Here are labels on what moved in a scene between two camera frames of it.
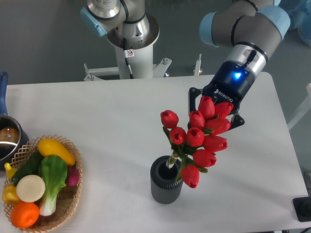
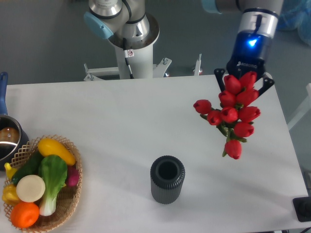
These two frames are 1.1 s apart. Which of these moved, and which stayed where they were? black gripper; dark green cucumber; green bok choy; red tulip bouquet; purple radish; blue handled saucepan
Moved: black gripper; red tulip bouquet
Stayed: purple radish; dark green cucumber; blue handled saucepan; green bok choy
